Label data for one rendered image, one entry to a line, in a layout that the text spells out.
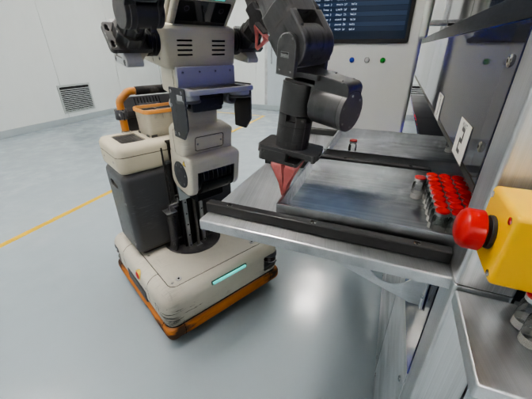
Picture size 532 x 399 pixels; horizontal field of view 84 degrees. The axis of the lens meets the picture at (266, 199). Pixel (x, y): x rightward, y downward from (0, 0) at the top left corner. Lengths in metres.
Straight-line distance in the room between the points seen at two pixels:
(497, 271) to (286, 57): 0.35
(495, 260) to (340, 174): 0.46
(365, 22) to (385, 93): 0.28
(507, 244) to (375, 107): 1.13
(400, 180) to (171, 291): 0.96
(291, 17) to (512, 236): 0.36
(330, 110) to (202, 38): 0.72
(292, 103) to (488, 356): 0.39
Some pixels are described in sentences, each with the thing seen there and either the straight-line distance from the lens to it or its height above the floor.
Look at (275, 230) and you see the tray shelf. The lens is 0.50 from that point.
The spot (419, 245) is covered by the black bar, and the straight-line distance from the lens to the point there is 0.48.
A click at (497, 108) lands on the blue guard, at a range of 0.45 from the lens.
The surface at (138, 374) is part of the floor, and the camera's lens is 1.45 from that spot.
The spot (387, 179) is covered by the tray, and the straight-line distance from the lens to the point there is 0.73.
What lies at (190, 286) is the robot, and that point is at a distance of 1.31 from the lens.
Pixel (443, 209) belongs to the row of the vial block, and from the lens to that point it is 0.54.
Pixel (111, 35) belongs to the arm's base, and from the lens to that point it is 1.02.
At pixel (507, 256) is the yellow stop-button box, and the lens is 0.33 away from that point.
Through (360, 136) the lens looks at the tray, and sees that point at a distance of 1.05.
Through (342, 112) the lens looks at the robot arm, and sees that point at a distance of 0.43.
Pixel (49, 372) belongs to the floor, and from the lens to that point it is 1.61.
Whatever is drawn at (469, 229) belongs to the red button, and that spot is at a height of 1.00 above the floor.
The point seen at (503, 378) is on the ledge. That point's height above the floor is 0.88.
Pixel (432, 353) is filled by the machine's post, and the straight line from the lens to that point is 0.55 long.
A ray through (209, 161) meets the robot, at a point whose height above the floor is 0.78.
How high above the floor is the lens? 1.15
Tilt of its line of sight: 27 degrees down
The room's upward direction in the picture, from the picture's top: straight up
